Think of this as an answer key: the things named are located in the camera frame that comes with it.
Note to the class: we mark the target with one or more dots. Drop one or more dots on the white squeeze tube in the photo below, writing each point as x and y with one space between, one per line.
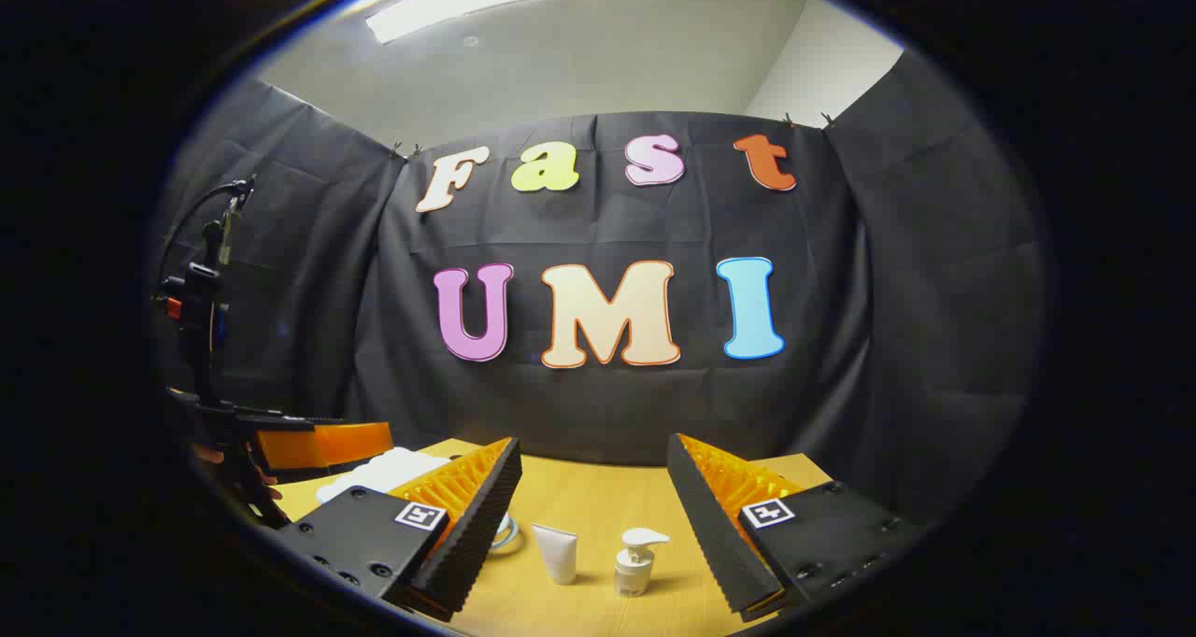
559 553

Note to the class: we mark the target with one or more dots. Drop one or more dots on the white pump bottle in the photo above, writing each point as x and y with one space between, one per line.
635 567

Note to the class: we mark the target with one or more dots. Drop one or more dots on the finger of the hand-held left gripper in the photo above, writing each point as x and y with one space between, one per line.
322 445

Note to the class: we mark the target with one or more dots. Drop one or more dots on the black backdrop cloth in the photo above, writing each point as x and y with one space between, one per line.
607 403

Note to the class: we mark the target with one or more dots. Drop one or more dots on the light blue suitcase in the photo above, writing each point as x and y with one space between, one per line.
383 474

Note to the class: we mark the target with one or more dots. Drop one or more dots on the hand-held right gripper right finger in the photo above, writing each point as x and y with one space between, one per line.
719 534

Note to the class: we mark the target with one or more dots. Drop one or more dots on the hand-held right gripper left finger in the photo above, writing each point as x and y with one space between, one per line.
467 534

